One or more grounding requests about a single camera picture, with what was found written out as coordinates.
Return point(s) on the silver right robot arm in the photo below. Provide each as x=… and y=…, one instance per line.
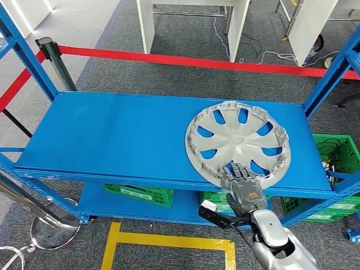
x=269, y=231

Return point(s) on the black office chair base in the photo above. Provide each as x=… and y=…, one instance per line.
x=349, y=100

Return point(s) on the dark round object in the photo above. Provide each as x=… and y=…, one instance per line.
x=318, y=43

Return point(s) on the red barrier belt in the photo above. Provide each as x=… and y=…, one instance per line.
x=197, y=61
x=16, y=84

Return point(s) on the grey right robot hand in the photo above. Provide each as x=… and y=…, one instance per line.
x=247, y=195

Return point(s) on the grey plastic wheel hubcap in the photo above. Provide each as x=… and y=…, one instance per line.
x=238, y=141

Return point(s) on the white desk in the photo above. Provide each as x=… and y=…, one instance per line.
x=308, y=33
x=147, y=26

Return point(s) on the green plastic crate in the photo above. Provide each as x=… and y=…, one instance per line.
x=213, y=195
x=331, y=218
x=139, y=195

